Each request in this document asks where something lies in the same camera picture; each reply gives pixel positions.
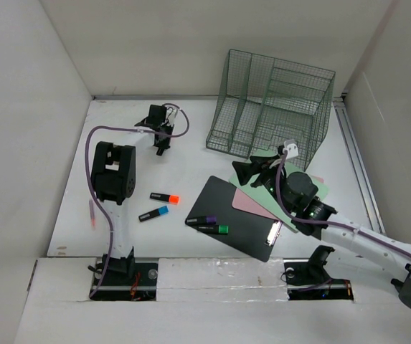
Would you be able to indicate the black clipboard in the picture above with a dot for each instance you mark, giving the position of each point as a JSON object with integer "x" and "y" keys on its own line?
{"x": 212, "y": 214}

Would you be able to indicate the orange highlighter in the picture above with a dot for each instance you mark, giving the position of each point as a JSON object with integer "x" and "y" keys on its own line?
{"x": 167, "y": 198}

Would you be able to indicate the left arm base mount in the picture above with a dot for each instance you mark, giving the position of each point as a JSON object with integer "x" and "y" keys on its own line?
{"x": 124, "y": 279}

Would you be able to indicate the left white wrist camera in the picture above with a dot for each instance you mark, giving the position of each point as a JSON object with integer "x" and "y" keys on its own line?
{"x": 171, "y": 114}

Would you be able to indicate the green clipboard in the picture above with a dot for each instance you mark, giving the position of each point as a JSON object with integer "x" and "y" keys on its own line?
{"x": 323, "y": 189}

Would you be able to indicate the aluminium rail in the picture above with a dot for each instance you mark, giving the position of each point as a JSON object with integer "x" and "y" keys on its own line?
{"x": 152, "y": 97}
{"x": 364, "y": 186}

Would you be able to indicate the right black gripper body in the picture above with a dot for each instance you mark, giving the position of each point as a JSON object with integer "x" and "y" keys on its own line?
{"x": 268, "y": 170}

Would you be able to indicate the aluminium rail back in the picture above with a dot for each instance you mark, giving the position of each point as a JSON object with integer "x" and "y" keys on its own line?
{"x": 152, "y": 97}

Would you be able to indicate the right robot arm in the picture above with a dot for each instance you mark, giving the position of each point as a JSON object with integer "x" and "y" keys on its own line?
{"x": 296, "y": 196}

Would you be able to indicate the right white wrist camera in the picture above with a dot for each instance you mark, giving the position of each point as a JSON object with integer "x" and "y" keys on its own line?
{"x": 289, "y": 149}

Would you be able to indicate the green highlighter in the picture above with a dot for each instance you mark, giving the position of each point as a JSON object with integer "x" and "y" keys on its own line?
{"x": 214, "y": 229}

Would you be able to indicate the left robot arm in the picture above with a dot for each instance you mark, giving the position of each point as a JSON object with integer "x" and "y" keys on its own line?
{"x": 112, "y": 174}

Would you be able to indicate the purple highlighter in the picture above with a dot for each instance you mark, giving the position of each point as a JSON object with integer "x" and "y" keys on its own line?
{"x": 200, "y": 220}

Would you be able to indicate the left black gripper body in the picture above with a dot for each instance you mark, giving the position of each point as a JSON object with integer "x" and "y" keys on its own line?
{"x": 164, "y": 142}

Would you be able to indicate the blue highlighter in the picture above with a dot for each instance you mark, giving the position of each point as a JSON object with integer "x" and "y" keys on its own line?
{"x": 153, "y": 214}

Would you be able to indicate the green wire mesh organizer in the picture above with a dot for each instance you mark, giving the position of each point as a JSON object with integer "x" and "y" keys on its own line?
{"x": 264, "y": 101}

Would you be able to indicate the aluminium rail right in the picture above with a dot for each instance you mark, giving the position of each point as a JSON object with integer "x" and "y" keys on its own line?
{"x": 364, "y": 186}

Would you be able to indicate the pink clipboard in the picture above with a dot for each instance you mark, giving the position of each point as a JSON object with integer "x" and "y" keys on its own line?
{"x": 251, "y": 208}

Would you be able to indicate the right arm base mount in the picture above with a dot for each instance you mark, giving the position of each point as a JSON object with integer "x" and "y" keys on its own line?
{"x": 307, "y": 279}

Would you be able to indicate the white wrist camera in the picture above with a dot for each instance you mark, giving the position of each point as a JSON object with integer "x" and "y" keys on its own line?
{"x": 171, "y": 114}
{"x": 289, "y": 149}

